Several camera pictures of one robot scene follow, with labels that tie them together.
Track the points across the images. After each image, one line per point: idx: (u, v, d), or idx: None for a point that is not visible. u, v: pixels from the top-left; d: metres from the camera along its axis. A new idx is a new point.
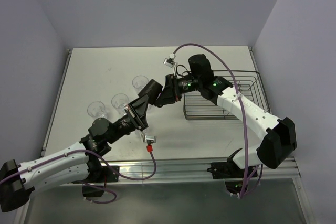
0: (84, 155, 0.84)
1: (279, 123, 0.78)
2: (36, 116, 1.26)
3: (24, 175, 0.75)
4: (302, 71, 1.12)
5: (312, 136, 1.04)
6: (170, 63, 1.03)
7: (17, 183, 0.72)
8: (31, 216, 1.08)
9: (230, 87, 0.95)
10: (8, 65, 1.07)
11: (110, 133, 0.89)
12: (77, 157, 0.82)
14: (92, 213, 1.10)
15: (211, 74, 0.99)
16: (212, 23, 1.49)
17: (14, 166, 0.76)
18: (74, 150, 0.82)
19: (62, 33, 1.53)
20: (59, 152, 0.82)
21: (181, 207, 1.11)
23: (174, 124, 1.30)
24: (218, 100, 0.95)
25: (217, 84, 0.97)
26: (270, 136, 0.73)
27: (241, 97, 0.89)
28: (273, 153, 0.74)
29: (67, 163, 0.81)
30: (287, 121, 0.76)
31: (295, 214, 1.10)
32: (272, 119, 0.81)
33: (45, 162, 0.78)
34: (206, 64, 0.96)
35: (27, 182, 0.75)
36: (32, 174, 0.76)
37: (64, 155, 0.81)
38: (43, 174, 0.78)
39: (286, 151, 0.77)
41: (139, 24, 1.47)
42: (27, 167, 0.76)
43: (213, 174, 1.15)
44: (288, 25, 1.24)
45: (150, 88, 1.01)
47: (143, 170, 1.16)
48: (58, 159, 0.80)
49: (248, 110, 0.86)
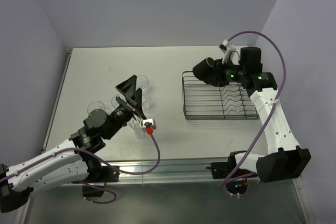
0: (73, 153, 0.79)
1: (295, 150, 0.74)
2: (36, 116, 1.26)
3: (12, 180, 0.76)
4: (301, 72, 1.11)
5: (312, 137, 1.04)
6: (223, 49, 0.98)
7: (5, 189, 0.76)
8: (31, 216, 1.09)
9: (272, 88, 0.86)
10: (8, 65, 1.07)
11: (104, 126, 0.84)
12: (65, 157, 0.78)
14: (92, 213, 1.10)
15: (259, 66, 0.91)
16: (212, 23, 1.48)
17: (2, 171, 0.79)
18: (61, 150, 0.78)
19: (62, 33, 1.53)
20: (48, 152, 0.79)
21: (180, 207, 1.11)
23: (174, 124, 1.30)
24: (253, 95, 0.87)
25: (261, 78, 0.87)
26: (280, 156, 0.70)
27: (276, 105, 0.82)
28: (272, 173, 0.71)
29: (55, 163, 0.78)
30: (305, 155, 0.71)
31: (295, 214, 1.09)
32: (292, 142, 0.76)
33: (33, 165, 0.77)
34: (255, 54, 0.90)
35: (16, 187, 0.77)
36: (19, 178, 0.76)
37: (52, 156, 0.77)
38: (31, 177, 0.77)
39: (284, 176, 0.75)
41: (138, 24, 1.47)
42: (14, 171, 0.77)
43: (213, 174, 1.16)
44: (288, 25, 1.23)
45: (197, 66, 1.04)
47: (143, 170, 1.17)
48: (46, 160, 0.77)
49: (275, 121, 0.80)
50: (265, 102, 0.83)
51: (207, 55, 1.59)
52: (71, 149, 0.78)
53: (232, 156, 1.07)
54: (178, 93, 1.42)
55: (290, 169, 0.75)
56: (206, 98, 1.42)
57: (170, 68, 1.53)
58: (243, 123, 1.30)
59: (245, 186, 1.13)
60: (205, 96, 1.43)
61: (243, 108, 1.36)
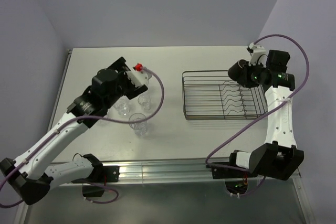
0: (77, 124, 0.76)
1: (291, 148, 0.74)
2: (36, 116, 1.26)
3: (24, 169, 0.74)
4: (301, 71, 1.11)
5: (313, 137, 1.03)
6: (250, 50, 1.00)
7: (20, 179, 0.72)
8: (31, 216, 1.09)
9: (288, 89, 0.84)
10: (8, 65, 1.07)
11: (112, 89, 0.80)
12: (70, 129, 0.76)
14: (91, 213, 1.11)
15: (283, 68, 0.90)
16: (212, 23, 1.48)
17: (10, 164, 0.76)
18: (63, 125, 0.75)
19: (62, 33, 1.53)
20: (51, 131, 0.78)
21: (180, 207, 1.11)
23: (174, 124, 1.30)
24: (268, 90, 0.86)
25: (281, 77, 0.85)
26: (270, 147, 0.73)
27: (287, 103, 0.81)
28: (260, 162, 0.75)
29: (62, 139, 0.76)
30: (296, 153, 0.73)
31: (295, 214, 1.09)
32: (290, 141, 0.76)
33: (40, 148, 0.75)
34: (280, 55, 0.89)
35: (30, 174, 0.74)
36: (31, 164, 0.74)
37: (55, 132, 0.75)
38: (43, 160, 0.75)
39: (273, 172, 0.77)
41: (138, 24, 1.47)
42: (23, 160, 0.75)
43: (213, 174, 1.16)
44: (288, 25, 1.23)
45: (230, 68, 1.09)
47: (143, 170, 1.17)
48: (52, 139, 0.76)
49: (280, 117, 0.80)
50: (276, 98, 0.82)
51: (207, 55, 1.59)
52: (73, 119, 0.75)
53: (234, 154, 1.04)
54: (178, 93, 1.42)
55: (281, 167, 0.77)
56: (206, 98, 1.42)
57: (170, 68, 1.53)
58: (243, 123, 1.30)
59: (245, 186, 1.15)
60: (205, 96, 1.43)
61: (243, 108, 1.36)
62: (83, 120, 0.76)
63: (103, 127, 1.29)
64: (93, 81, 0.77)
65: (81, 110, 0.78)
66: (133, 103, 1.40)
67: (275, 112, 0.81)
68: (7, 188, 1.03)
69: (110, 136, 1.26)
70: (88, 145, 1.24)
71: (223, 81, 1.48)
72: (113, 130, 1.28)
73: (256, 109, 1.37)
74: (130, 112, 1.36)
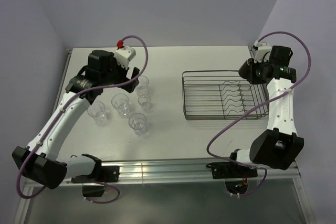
0: (81, 99, 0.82)
1: (291, 135, 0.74)
2: (36, 116, 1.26)
3: (40, 150, 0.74)
4: (301, 71, 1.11)
5: (313, 136, 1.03)
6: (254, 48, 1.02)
7: (40, 159, 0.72)
8: (31, 216, 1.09)
9: (290, 81, 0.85)
10: (8, 65, 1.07)
11: (105, 66, 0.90)
12: (75, 106, 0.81)
14: (92, 213, 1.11)
15: (286, 62, 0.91)
16: (212, 23, 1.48)
17: (24, 150, 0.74)
18: (67, 102, 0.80)
19: (62, 33, 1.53)
20: (55, 112, 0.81)
21: (181, 207, 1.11)
23: (174, 124, 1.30)
24: (270, 82, 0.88)
25: (283, 70, 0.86)
26: (271, 132, 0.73)
27: (288, 94, 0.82)
28: (261, 149, 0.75)
29: (70, 116, 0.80)
30: (297, 140, 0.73)
31: (295, 214, 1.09)
32: (290, 129, 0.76)
33: (51, 128, 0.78)
34: (283, 50, 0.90)
35: (48, 153, 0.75)
36: (46, 145, 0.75)
37: (62, 111, 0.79)
38: (56, 139, 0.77)
39: (273, 161, 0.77)
41: (138, 24, 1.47)
42: (37, 142, 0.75)
43: (213, 174, 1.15)
44: (288, 25, 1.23)
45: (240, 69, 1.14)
47: (143, 170, 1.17)
48: (60, 118, 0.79)
49: (281, 106, 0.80)
50: (278, 89, 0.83)
51: (207, 55, 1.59)
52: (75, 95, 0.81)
53: (235, 153, 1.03)
54: (178, 93, 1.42)
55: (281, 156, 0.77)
56: (206, 97, 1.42)
57: (171, 68, 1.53)
58: (243, 123, 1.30)
59: (245, 187, 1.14)
60: (205, 96, 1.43)
61: (243, 108, 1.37)
62: (85, 95, 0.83)
63: (103, 127, 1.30)
64: (90, 58, 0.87)
65: (79, 88, 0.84)
66: (134, 103, 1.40)
67: (277, 100, 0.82)
68: (6, 188, 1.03)
69: (111, 136, 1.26)
70: (88, 144, 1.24)
71: (223, 82, 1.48)
72: (113, 130, 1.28)
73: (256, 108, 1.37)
74: (131, 112, 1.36)
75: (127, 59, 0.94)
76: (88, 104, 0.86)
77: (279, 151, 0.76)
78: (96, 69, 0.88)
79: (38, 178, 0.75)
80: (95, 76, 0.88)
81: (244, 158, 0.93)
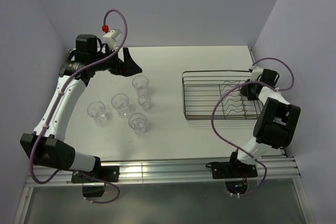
0: (76, 81, 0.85)
1: (289, 106, 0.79)
2: (35, 116, 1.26)
3: (49, 131, 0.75)
4: (298, 75, 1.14)
5: (313, 136, 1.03)
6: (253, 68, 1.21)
7: (49, 139, 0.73)
8: (31, 215, 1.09)
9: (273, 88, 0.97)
10: (6, 65, 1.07)
11: (93, 48, 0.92)
12: (73, 86, 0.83)
14: (92, 213, 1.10)
15: (272, 83, 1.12)
16: (212, 23, 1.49)
17: (32, 135, 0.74)
18: (64, 84, 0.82)
19: (62, 33, 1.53)
20: (54, 97, 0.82)
21: (181, 207, 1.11)
23: (174, 124, 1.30)
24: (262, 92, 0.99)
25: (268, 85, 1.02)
26: (272, 98, 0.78)
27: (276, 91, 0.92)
28: (264, 115, 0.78)
29: (69, 97, 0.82)
30: (294, 110, 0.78)
31: (295, 214, 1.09)
32: (285, 102, 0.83)
33: (54, 111, 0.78)
34: (271, 73, 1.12)
35: (55, 134, 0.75)
36: (52, 126, 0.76)
37: (60, 93, 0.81)
38: (61, 120, 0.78)
39: (277, 134, 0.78)
41: (138, 24, 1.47)
42: (43, 125, 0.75)
43: (214, 174, 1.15)
44: (287, 25, 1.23)
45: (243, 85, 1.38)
47: (143, 170, 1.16)
48: (60, 101, 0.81)
49: (273, 93, 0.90)
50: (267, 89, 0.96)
51: (207, 55, 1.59)
52: (71, 77, 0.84)
53: (235, 153, 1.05)
54: (178, 93, 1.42)
55: (284, 135, 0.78)
56: (207, 98, 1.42)
57: (170, 68, 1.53)
58: (242, 123, 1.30)
59: (245, 186, 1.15)
60: (205, 96, 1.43)
61: (243, 108, 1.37)
62: (80, 76, 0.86)
63: (102, 127, 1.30)
64: (77, 41, 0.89)
65: (71, 71, 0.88)
66: (133, 103, 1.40)
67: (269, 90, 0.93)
68: (6, 188, 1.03)
69: (110, 136, 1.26)
70: (88, 144, 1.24)
71: (223, 82, 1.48)
72: (112, 130, 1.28)
73: (256, 108, 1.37)
74: (130, 112, 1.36)
75: (111, 38, 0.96)
76: (84, 85, 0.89)
77: (281, 125, 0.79)
78: (84, 51, 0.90)
79: (49, 162, 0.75)
80: (85, 59, 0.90)
81: (247, 148, 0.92)
